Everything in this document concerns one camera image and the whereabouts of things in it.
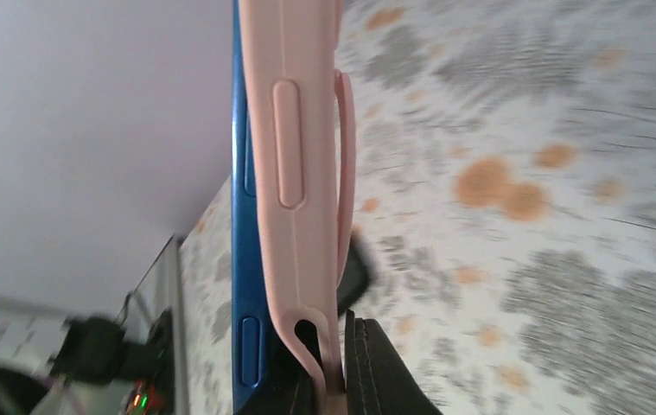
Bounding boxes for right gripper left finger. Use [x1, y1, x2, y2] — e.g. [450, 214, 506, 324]
[235, 366, 316, 415]

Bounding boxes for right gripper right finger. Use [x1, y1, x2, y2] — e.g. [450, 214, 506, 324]
[344, 310, 442, 415]

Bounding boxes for pink phone case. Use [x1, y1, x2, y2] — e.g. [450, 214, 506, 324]
[239, 1, 350, 414]

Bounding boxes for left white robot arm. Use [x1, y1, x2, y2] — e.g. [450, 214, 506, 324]
[48, 316, 158, 385]

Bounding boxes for phone in black case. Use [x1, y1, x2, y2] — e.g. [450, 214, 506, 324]
[336, 234, 373, 316]

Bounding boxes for floral patterned mat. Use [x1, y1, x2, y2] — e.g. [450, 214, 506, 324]
[178, 0, 656, 415]

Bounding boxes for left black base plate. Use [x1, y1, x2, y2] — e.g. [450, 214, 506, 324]
[116, 310, 175, 414]

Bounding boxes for aluminium rail frame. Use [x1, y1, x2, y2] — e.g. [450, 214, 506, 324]
[133, 235, 191, 415]

